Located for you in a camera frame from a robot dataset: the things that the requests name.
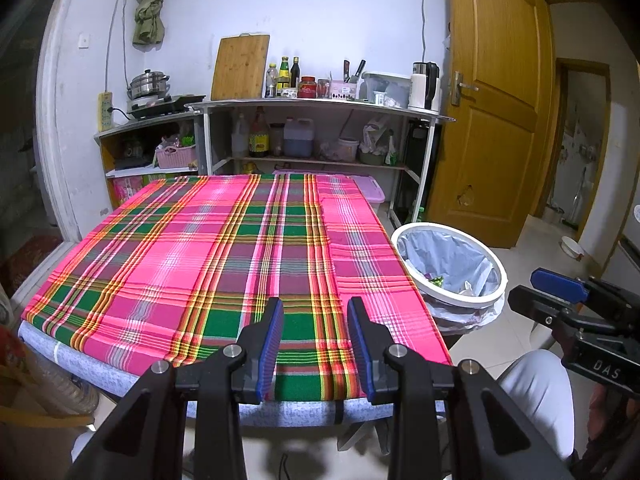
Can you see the brown jar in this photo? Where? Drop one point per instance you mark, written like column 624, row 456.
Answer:
column 277, row 141

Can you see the yellow power strip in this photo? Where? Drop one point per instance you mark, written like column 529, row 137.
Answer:
column 105, row 112

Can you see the green bowl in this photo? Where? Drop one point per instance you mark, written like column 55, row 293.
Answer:
column 372, row 158

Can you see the wooden side cabinet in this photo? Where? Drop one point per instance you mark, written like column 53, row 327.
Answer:
column 102, row 160

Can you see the white bin with blue liner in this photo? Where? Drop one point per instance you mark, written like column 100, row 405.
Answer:
column 450, row 255

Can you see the steel pot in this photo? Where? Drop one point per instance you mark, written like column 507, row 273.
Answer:
column 148, row 85

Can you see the green hanging cloth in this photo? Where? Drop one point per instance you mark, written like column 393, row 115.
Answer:
column 150, row 5

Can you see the pink knife holder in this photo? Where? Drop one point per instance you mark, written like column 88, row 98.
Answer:
column 344, row 91

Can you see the yellow label sauce bottle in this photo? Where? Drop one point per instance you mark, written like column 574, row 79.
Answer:
column 258, row 137

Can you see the dark red rug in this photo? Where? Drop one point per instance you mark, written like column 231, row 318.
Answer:
column 25, row 265

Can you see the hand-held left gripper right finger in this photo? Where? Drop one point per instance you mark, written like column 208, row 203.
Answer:
column 362, row 355

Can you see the pink plaid tablecloth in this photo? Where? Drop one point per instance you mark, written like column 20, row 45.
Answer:
column 200, row 260

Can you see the wooden cutting board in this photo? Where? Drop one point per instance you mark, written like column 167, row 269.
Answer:
column 240, row 67

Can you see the white wall switch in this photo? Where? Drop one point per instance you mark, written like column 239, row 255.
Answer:
column 85, row 40

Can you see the pink printed carton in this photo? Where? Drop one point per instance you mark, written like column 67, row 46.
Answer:
column 127, row 192

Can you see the black induction cooker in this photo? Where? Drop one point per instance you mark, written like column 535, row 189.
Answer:
column 165, row 106

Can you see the small white cup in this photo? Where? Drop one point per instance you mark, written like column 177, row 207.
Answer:
column 379, row 98

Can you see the white floor bowl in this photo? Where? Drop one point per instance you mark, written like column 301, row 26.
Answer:
column 571, row 247

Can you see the electric kettle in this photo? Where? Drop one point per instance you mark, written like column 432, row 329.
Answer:
column 422, row 87

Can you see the red jar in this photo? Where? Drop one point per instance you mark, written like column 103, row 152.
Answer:
column 308, row 88

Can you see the dark liquid jug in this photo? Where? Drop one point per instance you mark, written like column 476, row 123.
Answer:
column 298, row 140

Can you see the translucent plastic bag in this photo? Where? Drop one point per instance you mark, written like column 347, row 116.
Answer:
column 55, row 390

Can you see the white metal shelf unit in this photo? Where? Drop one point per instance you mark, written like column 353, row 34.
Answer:
column 320, row 107

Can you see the glass jar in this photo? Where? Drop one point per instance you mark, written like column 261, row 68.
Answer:
column 323, row 88

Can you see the tall clear plastic bottle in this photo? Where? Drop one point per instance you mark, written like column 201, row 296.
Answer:
column 240, row 137

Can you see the person's grey trouser leg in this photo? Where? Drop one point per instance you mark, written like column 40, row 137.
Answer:
column 540, row 395

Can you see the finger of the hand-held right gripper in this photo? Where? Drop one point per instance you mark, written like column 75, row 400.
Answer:
column 537, row 305
column 555, row 281

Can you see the small clear bottle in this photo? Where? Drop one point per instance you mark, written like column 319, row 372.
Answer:
column 271, row 82

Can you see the clear plastic storage container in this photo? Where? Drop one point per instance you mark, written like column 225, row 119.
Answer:
column 395, row 87

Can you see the dark sauce bottle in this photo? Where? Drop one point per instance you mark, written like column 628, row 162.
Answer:
column 295, row 72

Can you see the pink plastic basket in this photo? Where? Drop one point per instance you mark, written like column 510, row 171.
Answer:
column 176, row 157

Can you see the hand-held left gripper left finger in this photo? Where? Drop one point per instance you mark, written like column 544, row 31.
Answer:
column 267, row 355

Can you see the person's right hand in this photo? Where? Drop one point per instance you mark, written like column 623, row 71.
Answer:
column 602, row 410

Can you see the white lidded pot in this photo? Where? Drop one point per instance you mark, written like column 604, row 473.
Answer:
column 348, row 150

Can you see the wooden door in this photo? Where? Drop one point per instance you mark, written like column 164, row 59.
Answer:
column 490, row 135

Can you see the crumpled plastic bags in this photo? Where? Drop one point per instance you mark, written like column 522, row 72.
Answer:
column 377, row 132

